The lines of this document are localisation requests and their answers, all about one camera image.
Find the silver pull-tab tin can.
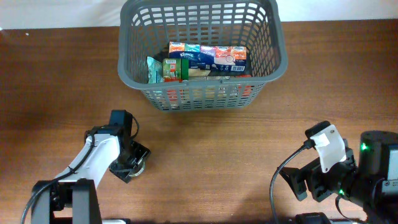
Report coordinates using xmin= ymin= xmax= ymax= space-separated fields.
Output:
xmin=128 ymin=159 xmax=146 ymax=178

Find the mint green wipes packet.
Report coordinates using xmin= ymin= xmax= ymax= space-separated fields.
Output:
xmin=147 ymin=57 xmax=164 ymax=84

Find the green lidded jar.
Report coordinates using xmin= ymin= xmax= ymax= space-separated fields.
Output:
xmin=162 ymin=58 xmax=189 ymax=82

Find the orange pasta packet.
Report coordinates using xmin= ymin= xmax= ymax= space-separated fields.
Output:
xmin=165 ymin=75 xmax=254 ymax=108

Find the brown paper pouch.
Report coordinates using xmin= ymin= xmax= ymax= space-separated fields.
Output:
xmin=188 ymin=68 xmax=210 ymax=101

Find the Kleenex tissue multipack box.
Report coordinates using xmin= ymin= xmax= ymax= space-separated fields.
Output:
xmin=169 ymin=42 xmax=248 ymax=72

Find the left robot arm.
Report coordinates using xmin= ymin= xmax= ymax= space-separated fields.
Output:
xmin=20 ymin=110 xmax=151 ymax=224

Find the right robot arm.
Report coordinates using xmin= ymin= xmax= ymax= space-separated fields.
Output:
xmin=280 ymin=131 xmax=397 ymax=223

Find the grey plastic lattice basket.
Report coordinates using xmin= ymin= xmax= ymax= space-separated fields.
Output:
xmin=118 ymin=0 xmax=288 ymax=111

